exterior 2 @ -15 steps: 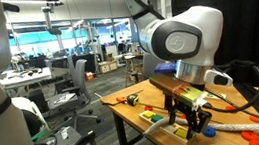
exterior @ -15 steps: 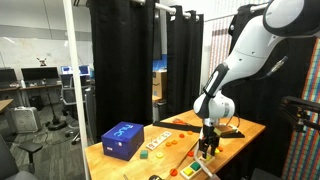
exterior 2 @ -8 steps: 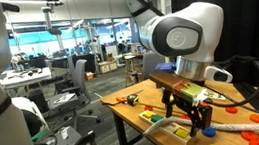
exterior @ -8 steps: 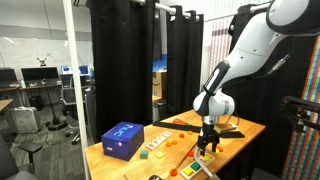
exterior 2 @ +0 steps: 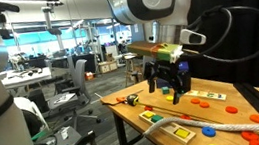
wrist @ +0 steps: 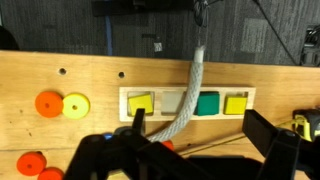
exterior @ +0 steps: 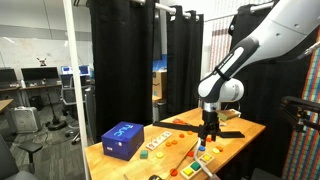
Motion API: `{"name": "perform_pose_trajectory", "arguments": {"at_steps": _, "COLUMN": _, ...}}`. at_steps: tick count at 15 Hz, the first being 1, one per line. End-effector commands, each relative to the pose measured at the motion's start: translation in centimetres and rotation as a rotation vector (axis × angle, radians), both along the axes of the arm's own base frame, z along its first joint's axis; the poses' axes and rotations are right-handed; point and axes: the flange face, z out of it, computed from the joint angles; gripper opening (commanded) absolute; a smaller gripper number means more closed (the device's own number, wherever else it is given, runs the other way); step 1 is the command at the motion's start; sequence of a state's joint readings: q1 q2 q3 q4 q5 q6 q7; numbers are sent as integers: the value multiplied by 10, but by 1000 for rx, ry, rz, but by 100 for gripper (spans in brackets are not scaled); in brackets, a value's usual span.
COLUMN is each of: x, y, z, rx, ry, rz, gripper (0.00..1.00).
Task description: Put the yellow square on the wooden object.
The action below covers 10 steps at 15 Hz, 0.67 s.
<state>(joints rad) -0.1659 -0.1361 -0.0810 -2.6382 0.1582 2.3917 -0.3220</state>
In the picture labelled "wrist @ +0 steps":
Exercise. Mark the black equipment box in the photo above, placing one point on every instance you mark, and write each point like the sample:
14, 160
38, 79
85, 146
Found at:
311, 46

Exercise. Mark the orange wooden disc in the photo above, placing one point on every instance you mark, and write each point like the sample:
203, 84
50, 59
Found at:
31, 164
51, 174
49, 104
168, 144

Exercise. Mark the blue floor tape strip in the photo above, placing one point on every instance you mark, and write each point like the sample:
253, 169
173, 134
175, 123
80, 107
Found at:
108, 36

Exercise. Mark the yellow wooden disc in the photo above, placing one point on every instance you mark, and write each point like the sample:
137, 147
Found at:
76, 106

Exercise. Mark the yellow square block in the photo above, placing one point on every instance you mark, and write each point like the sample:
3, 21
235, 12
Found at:
141, 104
235, 105

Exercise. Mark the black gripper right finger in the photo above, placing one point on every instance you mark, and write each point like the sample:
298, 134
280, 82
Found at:
280, 150

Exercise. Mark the green square block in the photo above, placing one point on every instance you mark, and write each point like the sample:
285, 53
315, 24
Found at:
208, 104

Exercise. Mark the thin wooden stick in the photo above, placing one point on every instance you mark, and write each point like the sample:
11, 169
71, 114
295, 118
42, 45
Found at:
220, 141

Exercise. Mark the wooden slotted tray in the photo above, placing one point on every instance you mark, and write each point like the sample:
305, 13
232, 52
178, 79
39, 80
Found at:
160, 117

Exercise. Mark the small white paper tag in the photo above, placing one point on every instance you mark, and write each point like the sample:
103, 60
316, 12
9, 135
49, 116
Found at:
158, 47

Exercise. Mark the black base bar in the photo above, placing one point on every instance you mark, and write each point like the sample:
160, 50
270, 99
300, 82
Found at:
146, 7

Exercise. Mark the blue wooden disc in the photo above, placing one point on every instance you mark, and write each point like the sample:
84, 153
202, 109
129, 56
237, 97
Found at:
107, 136

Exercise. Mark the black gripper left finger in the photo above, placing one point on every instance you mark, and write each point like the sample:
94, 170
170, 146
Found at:
133, 156

